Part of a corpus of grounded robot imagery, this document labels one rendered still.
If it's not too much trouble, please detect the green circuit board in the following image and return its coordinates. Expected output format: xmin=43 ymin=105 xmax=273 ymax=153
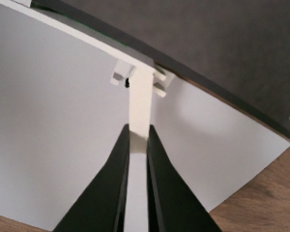
xmin=0 ymin=0 xmax=166 ymax=154

